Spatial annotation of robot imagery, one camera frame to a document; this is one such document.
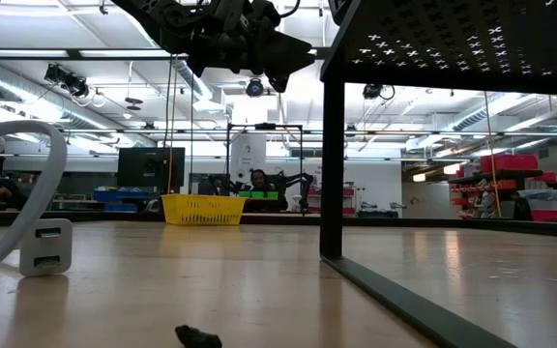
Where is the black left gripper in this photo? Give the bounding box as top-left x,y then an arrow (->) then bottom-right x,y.
186,0 -> 317,94

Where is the yellow plastic basket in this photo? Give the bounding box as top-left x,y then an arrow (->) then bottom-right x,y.
161,193 -> 248,226

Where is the white cabinet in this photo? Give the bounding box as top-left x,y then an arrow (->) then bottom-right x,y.
229,133 -> 268,213

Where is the person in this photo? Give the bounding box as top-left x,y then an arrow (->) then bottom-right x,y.
249,168 -> 289,213
0,177 -> 30,212

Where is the black monitor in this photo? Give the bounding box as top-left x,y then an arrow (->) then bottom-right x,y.
116,146 -> 187,195

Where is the black perforated metal shelf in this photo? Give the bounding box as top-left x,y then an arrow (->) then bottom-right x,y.
317,0 -> 557,348

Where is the black spotlight cluster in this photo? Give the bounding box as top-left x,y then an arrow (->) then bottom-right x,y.
44,62 -> 91,100

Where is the small blue bin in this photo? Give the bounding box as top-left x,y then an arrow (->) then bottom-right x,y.
92,188 -> 130,203

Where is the storage rack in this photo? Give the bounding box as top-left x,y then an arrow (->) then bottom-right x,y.
447,153 -> 557,223

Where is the small black crumb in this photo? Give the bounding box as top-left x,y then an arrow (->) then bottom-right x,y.
174,324 -> 223,348

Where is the white USB charger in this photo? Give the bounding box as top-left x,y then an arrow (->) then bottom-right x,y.
18,217 -> 74,278

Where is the black round ceiling camera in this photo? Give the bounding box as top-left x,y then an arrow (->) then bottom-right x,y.
245,77 -> 266,99

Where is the black stand frame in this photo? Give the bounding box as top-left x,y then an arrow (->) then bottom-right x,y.
224,122 -> 305,197

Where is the black aluminium rig frame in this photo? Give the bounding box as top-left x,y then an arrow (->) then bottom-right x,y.
0,0 -> 557,241

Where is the yellow hanging cable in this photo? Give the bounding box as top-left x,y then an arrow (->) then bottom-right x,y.
483,91 -> 503,218

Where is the white cable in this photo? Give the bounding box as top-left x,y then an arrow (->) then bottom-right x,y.
0,119 -> 69,285

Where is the silver ventilation duct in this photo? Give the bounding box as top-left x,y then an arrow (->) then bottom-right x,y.
0,65 -> 157,149

